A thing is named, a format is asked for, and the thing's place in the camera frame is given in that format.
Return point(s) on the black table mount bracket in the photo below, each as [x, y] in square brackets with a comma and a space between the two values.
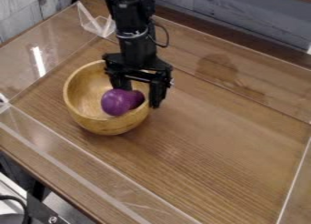
[49, 208]

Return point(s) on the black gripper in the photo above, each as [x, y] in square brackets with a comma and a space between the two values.
[154, 68]

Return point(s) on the clear acrylic tray wall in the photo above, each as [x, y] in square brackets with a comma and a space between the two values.
[110, 197]

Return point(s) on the purple toy eggplant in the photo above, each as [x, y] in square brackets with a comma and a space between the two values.
[118, 101]

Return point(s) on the clear acrylic corner bracket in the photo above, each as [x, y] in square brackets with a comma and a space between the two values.
[102, 26]

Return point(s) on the brown wooden bowl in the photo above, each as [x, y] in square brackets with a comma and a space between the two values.
[83, 89]

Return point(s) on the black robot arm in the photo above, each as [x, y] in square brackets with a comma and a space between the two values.
[137, 62]

